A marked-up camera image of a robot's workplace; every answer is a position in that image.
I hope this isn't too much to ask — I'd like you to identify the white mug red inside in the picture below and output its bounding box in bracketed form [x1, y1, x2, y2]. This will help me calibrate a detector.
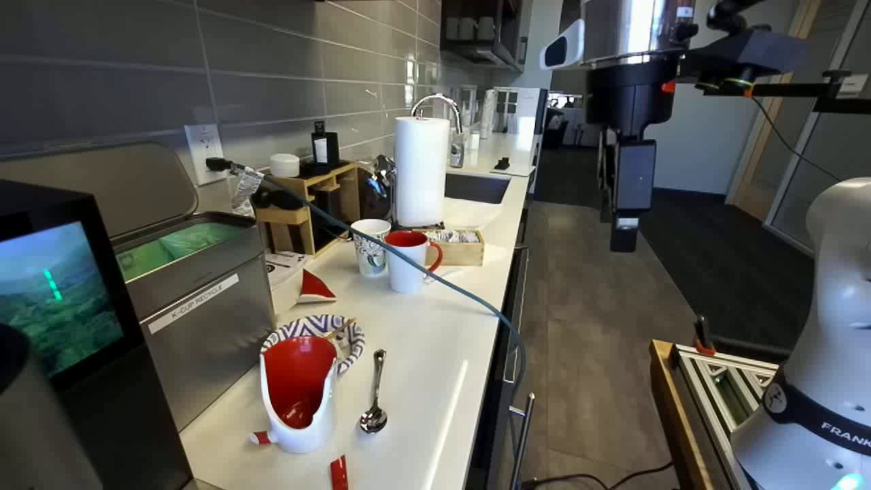
[385, 227, 448, 296]

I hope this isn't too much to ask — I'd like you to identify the blue patterned white plate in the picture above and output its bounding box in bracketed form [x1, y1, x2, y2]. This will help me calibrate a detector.
[260, 310, 367, 379]

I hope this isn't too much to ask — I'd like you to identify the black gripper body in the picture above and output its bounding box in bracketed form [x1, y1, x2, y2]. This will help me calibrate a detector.
[582, 59, 683, 142]

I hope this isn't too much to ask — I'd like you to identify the small white jar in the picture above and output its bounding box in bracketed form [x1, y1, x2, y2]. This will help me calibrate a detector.
[268, 151, 303, 183]

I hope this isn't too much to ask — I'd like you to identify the red triangular ceramic shard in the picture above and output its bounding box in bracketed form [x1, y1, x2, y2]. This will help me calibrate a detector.
[294, 266, 340, 308]

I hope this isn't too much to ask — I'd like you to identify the white wall power outlet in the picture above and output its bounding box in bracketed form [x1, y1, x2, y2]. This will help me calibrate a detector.
[182, 122, 230, 189]

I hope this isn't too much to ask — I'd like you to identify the black coffee machine with screen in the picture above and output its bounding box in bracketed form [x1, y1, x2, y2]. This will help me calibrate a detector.
[0, 178, 197, 490]

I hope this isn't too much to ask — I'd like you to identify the box of sugar packets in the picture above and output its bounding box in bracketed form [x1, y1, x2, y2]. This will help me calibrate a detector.
[433, 224, 487, 270]

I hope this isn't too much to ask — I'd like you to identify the thin black hanging cable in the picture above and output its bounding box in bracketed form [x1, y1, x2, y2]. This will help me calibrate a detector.
[747, 92, 841, 186]

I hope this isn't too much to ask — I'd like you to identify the black kettle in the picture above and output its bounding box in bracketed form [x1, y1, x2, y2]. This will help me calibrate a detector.
[360, 153, 401, 220]

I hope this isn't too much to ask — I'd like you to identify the dark glass bottle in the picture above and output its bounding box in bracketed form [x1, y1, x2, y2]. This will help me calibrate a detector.
[307, 117, 340, 171]

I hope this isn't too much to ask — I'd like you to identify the black floor cable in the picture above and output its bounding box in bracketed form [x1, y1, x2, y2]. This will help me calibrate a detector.
[524, 460, 680, 490]

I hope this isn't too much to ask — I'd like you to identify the chrome sink faucet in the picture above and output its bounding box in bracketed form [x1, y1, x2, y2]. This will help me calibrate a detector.
[408, 92, 469, 142]

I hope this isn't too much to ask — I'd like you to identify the white paper towel roll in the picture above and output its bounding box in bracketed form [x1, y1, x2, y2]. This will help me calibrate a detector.
[393, 115, 452, 232]

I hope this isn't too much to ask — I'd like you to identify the broken white red pitcher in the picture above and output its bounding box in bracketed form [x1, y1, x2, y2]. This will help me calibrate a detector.
[256, 333, 340, 458]

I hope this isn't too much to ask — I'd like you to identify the metal spoon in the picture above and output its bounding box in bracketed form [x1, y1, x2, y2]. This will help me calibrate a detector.
[356, 345, 393, 435]

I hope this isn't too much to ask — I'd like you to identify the metal drawer handle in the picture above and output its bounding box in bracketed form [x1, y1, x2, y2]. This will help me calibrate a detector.
[502, 310, 539, 490]

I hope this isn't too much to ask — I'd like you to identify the red stick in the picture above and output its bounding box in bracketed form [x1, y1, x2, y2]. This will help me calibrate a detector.
[326, 453, 352, 490]

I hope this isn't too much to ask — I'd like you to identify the steel kitchen sink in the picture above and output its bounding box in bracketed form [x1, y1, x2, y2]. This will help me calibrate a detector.
[443, 170, 511, 206]

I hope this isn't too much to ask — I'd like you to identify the white mug with print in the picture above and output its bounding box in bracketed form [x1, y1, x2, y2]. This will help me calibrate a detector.
[348, 215, 394, 284]

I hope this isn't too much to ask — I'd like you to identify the stainless steel counter appliance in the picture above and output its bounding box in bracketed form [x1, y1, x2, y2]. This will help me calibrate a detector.
[0, 145, 277, 430]

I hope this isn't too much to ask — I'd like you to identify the wooden counter shelf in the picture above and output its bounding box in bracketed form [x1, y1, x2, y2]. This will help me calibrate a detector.
[250, 161, 362, 259]

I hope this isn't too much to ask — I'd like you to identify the teal power cable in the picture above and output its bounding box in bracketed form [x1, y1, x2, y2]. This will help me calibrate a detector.
[204, 156, 531, 389]

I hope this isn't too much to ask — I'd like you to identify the black camera boom rod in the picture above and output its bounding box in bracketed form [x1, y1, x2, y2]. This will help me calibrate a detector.
[663, 69, 871, 117]

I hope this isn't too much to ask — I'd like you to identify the red handled tool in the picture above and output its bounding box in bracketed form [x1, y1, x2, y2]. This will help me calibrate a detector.
[692, 314, 716, 360]

